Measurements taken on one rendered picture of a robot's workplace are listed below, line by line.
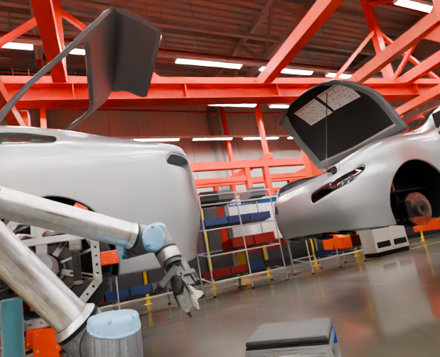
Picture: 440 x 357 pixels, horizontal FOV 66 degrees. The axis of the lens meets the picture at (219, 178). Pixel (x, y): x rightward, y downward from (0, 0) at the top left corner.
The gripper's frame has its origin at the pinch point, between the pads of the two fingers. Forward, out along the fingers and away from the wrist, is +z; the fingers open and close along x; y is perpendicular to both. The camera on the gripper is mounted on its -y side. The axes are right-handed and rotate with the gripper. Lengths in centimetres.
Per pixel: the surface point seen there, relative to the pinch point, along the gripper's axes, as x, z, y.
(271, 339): 26, 19, 50
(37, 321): 72, -42, -30
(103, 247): 55, -64, 6
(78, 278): 40, -43, -18
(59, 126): 652, -885, 317
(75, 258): 36, -50, -18
